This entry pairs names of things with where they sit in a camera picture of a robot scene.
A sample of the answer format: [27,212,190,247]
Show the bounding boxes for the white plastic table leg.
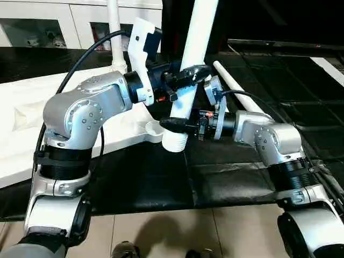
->
[161,0,220,154]
[213,60,270,116]
[106,0,127,74]

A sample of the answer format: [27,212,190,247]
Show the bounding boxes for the white plastic table top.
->
[0,64,167,190]

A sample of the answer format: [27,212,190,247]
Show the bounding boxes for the black work mat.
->
[0,46,344,222]

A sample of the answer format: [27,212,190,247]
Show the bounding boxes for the large black cabinet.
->
[161,0,344,54]

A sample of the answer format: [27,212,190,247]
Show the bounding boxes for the white glass-door cabinet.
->
[0,0,164,52]

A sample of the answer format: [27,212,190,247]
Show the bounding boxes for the small dark figurines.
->
[27,32,61,47]

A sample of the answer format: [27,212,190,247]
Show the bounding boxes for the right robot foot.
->
[185,248,213,258]

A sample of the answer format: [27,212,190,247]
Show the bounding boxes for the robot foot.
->
[185,248,213,258]
[110,241,141,258]

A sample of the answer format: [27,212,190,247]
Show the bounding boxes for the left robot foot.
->
[110,241,141,258]

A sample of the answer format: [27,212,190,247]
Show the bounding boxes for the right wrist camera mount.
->
[203,75,227,141]

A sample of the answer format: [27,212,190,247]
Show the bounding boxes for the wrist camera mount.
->
[125,17,163,106]
[203,75,227,141]

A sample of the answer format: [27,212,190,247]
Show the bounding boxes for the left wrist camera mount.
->
[125,17,163,106]

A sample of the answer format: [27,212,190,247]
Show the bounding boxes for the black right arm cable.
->
[220,90,288,127]

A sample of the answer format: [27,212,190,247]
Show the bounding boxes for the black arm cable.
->
[34,30,131,181]
[220,90,288,127]

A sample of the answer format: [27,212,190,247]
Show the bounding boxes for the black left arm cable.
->
[34,30,131,181]

